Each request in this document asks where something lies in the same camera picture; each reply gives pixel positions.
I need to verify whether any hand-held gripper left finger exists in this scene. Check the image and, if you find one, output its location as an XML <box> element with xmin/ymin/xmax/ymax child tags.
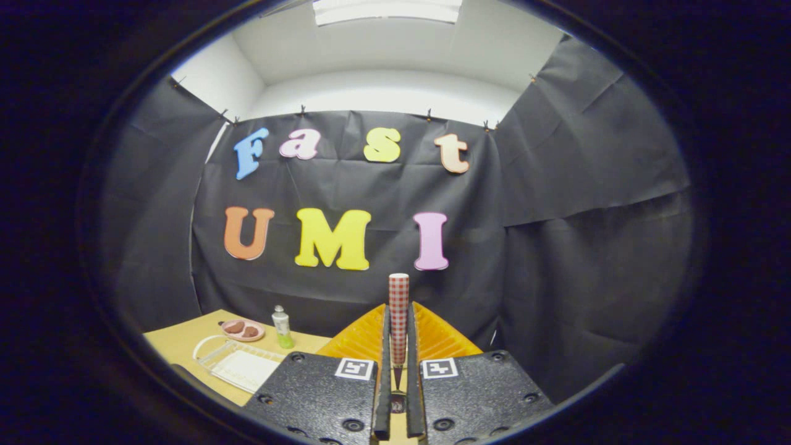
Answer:
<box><xmin>241</xmin><ymin>303</ymin><xmax>391</xmax><ymax>445</ymax></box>

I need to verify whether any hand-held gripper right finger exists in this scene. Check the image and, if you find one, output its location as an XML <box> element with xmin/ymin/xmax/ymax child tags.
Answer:
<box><xmin>405</xmin><ymin>302</ymin><xmax>557</xmax><ymax>445</ymax></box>

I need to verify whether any pink checked handle spoon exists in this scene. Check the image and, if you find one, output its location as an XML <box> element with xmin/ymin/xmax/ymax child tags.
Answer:
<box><xmin>388</xmin><ymin>273</ymin><xmax>410</xmax><ymax>415</ymax></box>

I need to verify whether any white wire dish rack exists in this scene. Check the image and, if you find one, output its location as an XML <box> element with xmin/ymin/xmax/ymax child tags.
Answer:
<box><xmin>193</xmin><ymin>334</ymin><xmax>288</xmax><ymax>394</ymax></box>

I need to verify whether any pink plate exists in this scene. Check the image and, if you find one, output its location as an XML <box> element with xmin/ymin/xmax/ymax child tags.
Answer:
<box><xmin>220</xmin><ymin>319</ymin><xmax>266</xmax><ymax>342</ymax></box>

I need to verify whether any white drain tray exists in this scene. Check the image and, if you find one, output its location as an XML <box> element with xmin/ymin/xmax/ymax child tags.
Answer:
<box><xmin>211</xmin><ymin>349</ymin><xmax>282</xmax><ymax>393</ymax></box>

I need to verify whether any clear bottle with green drink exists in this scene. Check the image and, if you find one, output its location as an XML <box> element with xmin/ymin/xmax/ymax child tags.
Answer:
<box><xmin>272</xmin><ymin>305</ymin><xmax>295</xmax><ymax>350</ymax></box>

